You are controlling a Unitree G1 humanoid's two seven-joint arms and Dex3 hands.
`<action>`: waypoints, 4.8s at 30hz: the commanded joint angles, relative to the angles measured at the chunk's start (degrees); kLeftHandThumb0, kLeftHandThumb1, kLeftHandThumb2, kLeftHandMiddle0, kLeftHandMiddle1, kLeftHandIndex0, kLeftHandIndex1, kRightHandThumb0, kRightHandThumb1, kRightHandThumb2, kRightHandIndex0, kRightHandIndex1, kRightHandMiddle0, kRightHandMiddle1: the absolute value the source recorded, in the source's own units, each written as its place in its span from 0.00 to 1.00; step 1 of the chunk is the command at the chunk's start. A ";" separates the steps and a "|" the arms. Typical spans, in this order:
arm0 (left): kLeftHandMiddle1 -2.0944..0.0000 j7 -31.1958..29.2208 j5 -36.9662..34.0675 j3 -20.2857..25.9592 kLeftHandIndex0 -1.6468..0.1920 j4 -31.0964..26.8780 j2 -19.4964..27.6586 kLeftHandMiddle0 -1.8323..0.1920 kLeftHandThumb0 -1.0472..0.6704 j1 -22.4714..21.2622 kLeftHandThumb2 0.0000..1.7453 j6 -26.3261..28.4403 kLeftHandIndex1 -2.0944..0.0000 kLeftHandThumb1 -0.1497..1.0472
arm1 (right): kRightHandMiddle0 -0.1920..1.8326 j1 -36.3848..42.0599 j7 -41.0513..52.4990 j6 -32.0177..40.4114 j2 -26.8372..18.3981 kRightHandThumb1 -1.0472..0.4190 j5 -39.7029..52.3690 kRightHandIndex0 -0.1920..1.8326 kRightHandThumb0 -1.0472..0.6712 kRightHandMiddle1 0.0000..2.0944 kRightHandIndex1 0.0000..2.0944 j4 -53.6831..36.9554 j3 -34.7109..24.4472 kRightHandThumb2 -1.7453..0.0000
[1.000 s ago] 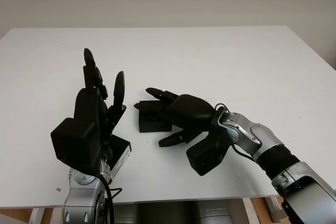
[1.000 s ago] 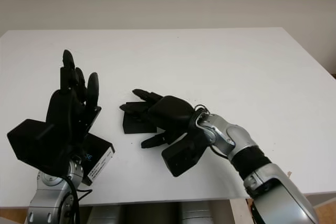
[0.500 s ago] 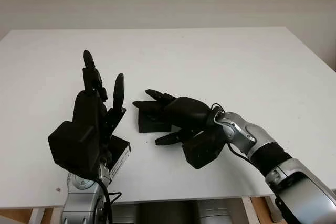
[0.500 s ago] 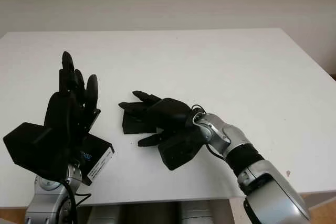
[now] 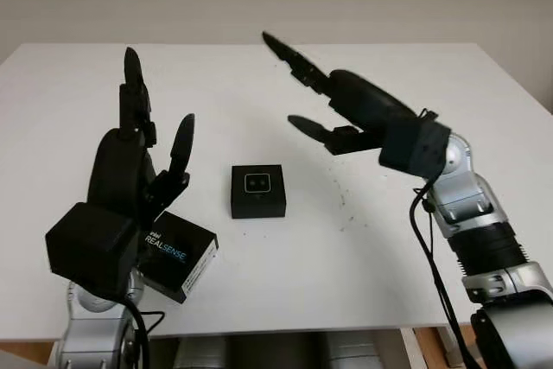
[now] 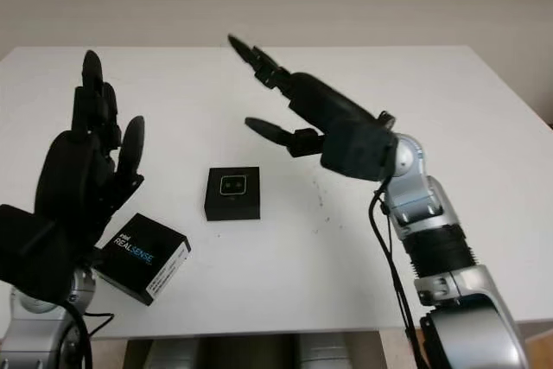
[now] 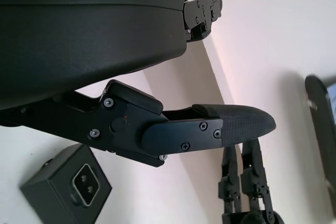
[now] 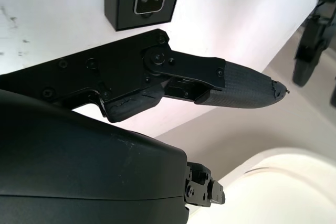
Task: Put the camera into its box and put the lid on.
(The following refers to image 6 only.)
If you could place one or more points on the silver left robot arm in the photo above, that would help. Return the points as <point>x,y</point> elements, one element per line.
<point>43,321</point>

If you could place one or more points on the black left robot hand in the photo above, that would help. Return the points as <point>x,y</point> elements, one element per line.
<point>73,170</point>

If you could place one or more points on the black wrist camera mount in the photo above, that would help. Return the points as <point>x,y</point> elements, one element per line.
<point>358,153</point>
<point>34,248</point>

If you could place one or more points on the white table leg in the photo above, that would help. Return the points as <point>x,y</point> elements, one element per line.
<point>391,349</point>

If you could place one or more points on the black RealSense box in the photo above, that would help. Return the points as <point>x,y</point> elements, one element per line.
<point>138,252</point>

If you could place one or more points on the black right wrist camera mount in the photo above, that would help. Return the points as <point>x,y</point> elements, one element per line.
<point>358,153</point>

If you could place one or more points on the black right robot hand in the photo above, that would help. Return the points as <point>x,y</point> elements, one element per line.
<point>324,101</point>

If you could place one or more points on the silver right robot leg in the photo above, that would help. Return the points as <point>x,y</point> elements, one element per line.
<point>324,351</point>

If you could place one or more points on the small silver black camera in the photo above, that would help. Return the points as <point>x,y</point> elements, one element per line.
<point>233,185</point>

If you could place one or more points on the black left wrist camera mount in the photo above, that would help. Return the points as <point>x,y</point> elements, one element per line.
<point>34,248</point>

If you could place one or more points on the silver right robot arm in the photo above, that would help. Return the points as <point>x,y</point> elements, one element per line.
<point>453,278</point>

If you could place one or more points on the black box base with insert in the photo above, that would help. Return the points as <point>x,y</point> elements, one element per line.
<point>233,211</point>

